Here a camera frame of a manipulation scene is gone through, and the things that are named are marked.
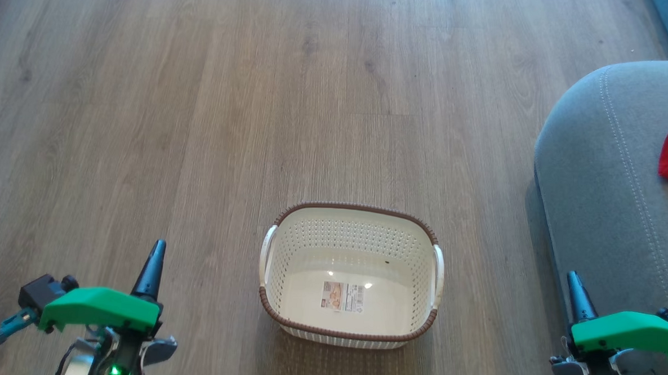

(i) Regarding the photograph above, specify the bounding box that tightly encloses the black cable with teal plug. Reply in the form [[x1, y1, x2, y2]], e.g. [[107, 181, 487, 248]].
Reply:
[[0, 305, 42, 375]]

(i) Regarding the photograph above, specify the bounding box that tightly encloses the grey and yellow sofa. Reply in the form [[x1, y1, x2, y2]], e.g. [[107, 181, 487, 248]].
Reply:
[[524, 55, 668, 375]]

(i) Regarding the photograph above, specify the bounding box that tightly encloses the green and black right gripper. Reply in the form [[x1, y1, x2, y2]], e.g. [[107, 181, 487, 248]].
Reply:
[[562, 270, 668, 363]]

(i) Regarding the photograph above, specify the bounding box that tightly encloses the white perforated laundry basket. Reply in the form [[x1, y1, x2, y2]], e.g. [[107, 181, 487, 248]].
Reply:
[[256, 199, 448, 352]]

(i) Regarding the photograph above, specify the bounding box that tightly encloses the paper label sticker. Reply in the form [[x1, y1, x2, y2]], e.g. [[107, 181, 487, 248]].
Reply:
[[320, 280, 366, 315]]

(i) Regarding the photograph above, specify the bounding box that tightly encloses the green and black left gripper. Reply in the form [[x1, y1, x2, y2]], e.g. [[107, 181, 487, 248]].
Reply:
[[38, 234, 168, 338]]

